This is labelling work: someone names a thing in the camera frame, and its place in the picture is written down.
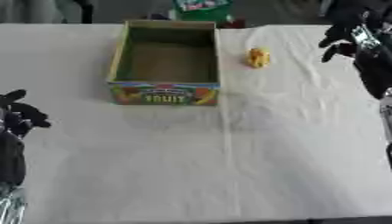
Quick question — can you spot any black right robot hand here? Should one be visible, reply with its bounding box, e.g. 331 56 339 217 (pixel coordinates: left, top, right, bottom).
317 23 392 100

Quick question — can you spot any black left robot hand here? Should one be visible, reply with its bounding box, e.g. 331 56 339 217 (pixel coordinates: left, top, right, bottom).
0 88 53 186

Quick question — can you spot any open cardboard box green inside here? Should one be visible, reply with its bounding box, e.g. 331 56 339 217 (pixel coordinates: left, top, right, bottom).
105 19 224 107

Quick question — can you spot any green printed box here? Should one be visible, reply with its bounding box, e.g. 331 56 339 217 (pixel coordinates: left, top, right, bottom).
170 0 236 24

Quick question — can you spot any yellow toy fruit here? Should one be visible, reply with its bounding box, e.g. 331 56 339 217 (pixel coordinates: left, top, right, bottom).
245 46 273 69

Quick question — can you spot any black pole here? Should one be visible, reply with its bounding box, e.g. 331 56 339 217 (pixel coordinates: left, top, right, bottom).
73 0 95 25

